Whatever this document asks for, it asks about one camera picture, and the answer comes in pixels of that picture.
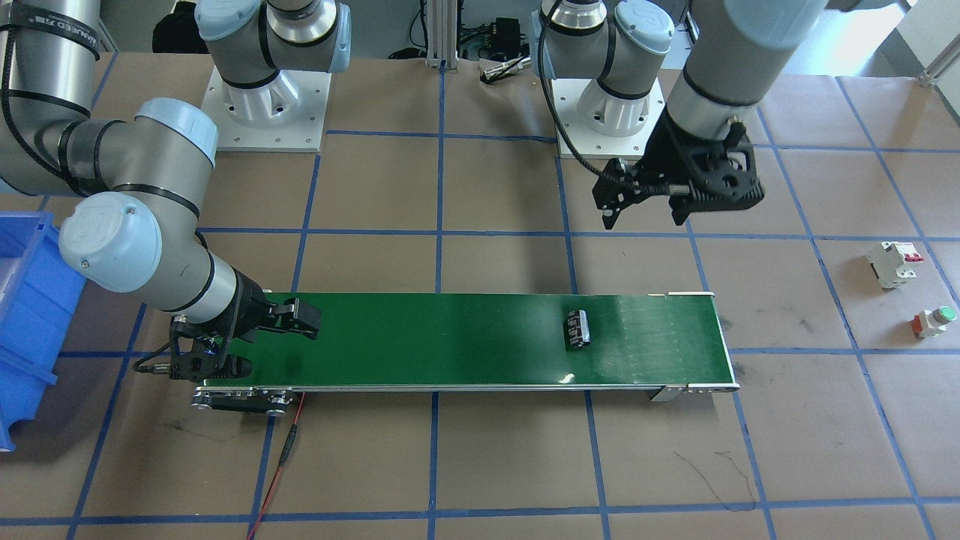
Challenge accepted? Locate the green conveyor belt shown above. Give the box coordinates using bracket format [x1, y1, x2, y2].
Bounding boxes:
[193, 292, 740, 415]

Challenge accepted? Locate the green push button switch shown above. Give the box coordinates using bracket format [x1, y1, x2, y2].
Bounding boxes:
[910, 305, 957, 341]

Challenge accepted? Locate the brown cylindrical capacitor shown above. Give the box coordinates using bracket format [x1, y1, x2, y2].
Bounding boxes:
[565, 308, 593, 350]

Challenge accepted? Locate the aluminium frame post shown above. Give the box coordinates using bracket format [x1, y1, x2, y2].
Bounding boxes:
[424, 0, 460, 72]

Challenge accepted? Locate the red black conveyor wire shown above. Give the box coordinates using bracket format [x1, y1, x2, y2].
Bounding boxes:
[246, 391, 307, 540]

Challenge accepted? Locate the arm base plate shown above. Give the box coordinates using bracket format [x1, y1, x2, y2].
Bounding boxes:
[201, 68, 332, 153]
[552, 79, 665, 161]

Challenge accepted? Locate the white red circuit breaker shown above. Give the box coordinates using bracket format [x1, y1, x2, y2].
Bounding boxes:
[866, 241, 926, 290]

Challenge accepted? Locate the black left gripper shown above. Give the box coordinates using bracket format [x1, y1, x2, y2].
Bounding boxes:
[591, 112, 765, 230]

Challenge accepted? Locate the blue plastic bin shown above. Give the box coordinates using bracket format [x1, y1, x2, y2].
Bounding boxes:
[1, 211, 86, 452]

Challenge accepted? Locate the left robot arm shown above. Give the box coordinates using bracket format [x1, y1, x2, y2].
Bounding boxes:
[531, 1, 827, 230]

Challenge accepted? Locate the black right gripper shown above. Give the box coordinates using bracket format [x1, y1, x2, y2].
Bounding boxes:
[169, 281, 322, 383]

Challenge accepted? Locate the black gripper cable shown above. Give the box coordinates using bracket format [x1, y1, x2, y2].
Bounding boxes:
[535, 22, 623, 181]

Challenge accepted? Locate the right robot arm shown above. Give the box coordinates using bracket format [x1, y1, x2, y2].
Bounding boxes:
[2, 1, 321, 382]

